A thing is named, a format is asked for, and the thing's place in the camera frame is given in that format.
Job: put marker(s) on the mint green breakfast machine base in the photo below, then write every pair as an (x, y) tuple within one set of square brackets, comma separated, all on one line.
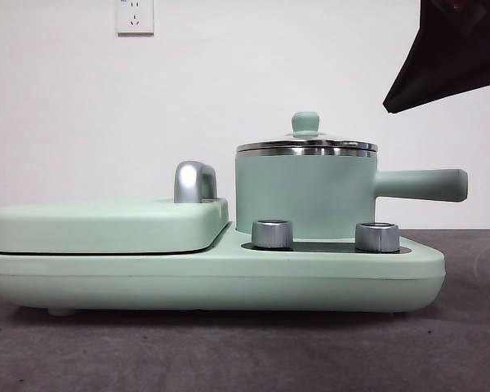
[(228, 277)]

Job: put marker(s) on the silver control knob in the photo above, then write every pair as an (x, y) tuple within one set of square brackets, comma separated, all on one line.
[(376, 237), (271, 234)]

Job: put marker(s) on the glass lid with green knob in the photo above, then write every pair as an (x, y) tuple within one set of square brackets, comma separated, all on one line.
[(305, 122)]

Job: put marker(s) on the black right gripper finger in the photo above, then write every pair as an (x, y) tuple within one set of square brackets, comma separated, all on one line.
[(453, 53)]

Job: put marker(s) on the white wall socket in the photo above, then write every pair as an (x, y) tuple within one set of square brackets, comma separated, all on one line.
[(134, 18)]

